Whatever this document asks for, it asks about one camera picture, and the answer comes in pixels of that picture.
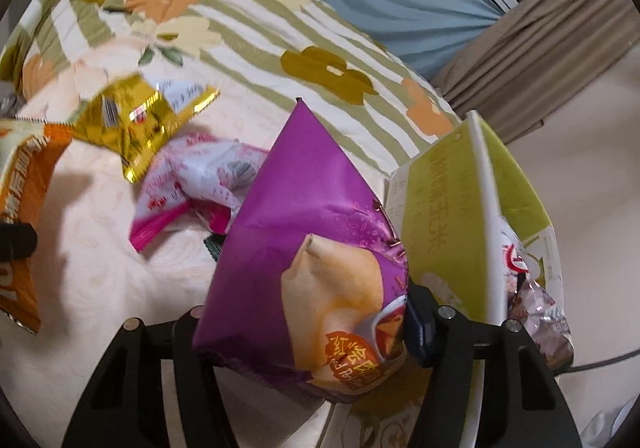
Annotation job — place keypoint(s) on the red label bread packet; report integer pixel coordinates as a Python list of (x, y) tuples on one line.
[(219, 219)]

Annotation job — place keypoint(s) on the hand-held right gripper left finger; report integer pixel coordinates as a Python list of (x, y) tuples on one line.
[(187, 333)]

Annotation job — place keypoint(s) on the white snack packet pink print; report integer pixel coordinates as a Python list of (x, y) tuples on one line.
[(200, 178)]

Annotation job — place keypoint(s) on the orange snack packet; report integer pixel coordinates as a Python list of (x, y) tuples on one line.
[(25, 188)]

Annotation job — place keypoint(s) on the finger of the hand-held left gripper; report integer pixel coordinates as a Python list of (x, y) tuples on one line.
[(17, 240)]

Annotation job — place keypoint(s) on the grey white snack packet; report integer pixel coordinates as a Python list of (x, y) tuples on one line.
[(10, 107)]

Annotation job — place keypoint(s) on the gold snack packet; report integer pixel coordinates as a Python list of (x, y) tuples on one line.
[(140, 128)]

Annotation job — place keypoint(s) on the green cardboard box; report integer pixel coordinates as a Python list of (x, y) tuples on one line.
[(450, 208)]

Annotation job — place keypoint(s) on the beige curtain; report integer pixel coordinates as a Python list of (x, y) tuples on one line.
[(550, 58)]

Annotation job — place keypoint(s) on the purple snack packet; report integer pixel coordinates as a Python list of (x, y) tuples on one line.
[(300, 188)]

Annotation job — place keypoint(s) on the white red label snack packet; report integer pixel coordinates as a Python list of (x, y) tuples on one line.
[(515, 253)]

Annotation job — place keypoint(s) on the striped floral blanket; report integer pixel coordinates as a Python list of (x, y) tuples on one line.
[(225, 18)]

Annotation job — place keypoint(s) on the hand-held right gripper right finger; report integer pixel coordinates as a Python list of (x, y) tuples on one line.
[(415, 328)]

